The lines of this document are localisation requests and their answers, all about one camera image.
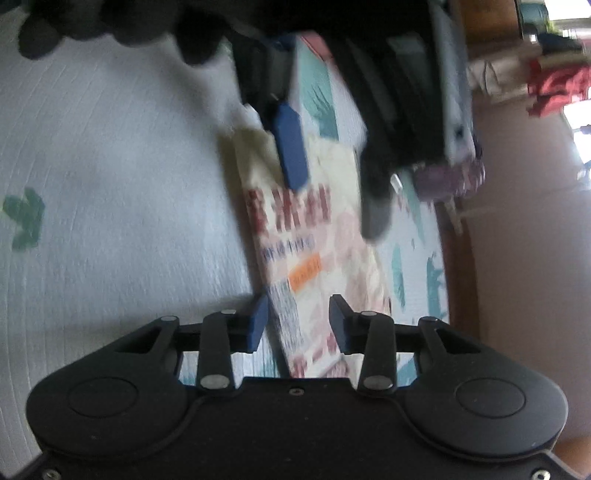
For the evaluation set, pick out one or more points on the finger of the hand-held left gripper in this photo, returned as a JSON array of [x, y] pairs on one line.
[[376, 207], [290, 147]]

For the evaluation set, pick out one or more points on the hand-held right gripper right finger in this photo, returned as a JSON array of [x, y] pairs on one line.
[[340, 323]]

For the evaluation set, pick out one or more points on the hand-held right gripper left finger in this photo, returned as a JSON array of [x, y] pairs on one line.
[[258, 323]]

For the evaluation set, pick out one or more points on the person's left hand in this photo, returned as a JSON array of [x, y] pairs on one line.
[[120, 18]]

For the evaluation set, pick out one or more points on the purple water bottle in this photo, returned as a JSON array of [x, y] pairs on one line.
[[452, 177]]

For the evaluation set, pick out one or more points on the white hanging garment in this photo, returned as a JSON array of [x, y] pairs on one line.
[[494, 74]]

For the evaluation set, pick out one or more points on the wooden cabinet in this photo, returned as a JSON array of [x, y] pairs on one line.
[[489, 18]]

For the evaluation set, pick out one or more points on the red hanging garment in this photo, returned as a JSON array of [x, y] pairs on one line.
[[558, 87]]

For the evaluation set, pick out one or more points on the printed play mat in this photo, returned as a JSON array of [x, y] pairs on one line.
[[115, 184]]

